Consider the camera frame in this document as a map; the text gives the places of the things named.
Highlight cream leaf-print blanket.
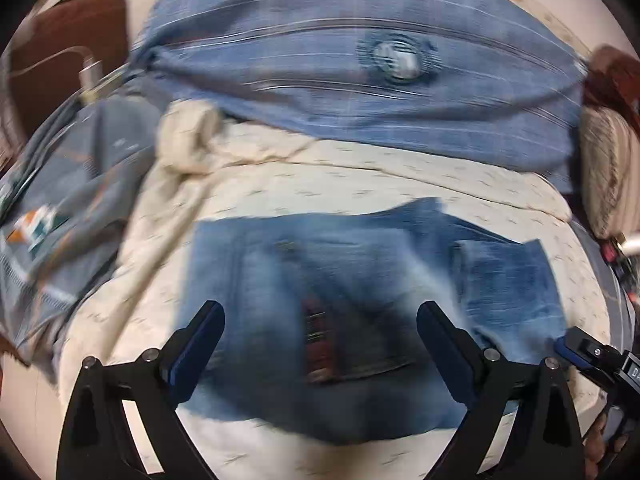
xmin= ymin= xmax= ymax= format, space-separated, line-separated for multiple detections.
xmin=50 ymin=100 xmax=613 ymax=480

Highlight white power strip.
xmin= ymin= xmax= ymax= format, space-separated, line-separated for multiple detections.
xmin=82 ymin=67 xmax=131 ymax=103

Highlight brown padded headboard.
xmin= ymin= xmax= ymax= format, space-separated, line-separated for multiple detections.
xmin=10 ymin=0 xmax=132 ymax=136

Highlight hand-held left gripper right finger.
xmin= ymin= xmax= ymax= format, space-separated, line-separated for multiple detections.
xmin=416 ymin=301 xmax=586 ymax=480

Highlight striped beige pillow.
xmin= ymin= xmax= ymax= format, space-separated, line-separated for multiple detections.
xmin=579 ymin=106 xmax=640 ymax=241

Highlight white charger cable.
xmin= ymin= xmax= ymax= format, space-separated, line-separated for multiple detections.
xmin=10 ymin=46 xmax=93 ymax=81

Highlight white charger plug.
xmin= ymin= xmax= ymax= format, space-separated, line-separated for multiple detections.
xmin=79 ymin=57 xmax=103 ymax=92

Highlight grey printed quilt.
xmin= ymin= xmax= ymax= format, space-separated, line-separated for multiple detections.
xmin=0 ymin=95 xmax=168 ymax=386

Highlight brown shiny bag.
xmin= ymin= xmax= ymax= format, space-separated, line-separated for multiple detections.
xmin=585 ymin=45 xmax=640 ymax=116

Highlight blue denim pants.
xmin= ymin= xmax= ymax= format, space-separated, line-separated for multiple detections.
xmin=186 ymin=197 xmax=568 ymax=446

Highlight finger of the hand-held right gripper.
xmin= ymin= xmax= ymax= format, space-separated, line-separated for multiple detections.
xmin=554 ymin=326 xmax=623 ymax=391

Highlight blue plaid blanket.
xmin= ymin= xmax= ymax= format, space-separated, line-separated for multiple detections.
xmin=131 ymin=0 xmax=588 ymax=196

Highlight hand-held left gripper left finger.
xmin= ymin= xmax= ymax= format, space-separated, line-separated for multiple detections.
xmin=56 ymin=300 xmax=226 ymax=480

